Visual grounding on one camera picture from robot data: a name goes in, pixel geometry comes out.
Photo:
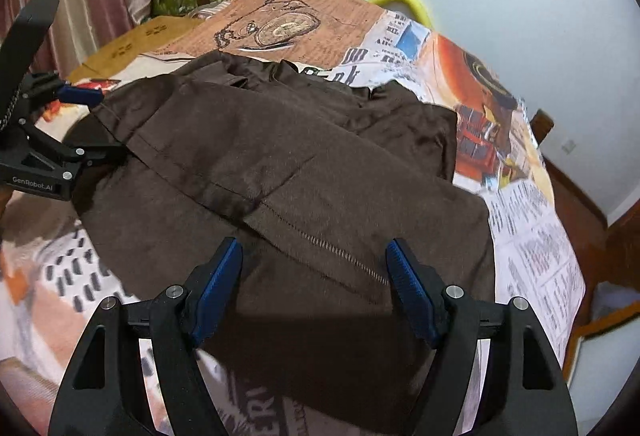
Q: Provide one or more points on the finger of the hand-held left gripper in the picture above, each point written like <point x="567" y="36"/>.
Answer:
<point x="102" y="151"/>
<point x="80" y="94"/>

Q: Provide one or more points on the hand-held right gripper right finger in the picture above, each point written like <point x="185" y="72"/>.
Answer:
<point x="412" y="291"/>

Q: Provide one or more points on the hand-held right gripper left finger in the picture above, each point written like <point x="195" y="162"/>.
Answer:
<point x="216" y="288"/>

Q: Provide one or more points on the dark brown shirt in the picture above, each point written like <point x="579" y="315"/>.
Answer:
<point x="280" y="166"/>

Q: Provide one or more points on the striped grey cloth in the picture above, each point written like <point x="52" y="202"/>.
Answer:
<point x="212" y="7"/>

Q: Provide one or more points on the wood framed white board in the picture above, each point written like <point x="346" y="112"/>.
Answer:
<point x="610" y="311"/>

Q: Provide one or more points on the newspaper print blanket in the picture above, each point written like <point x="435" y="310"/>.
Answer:
<point x="310" y="18"/>

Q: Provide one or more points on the wooden bed post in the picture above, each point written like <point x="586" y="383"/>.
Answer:
<point x="542" y="126"/>

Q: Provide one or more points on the white wall socket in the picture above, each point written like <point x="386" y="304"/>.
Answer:
<point x="568" y="146"/>

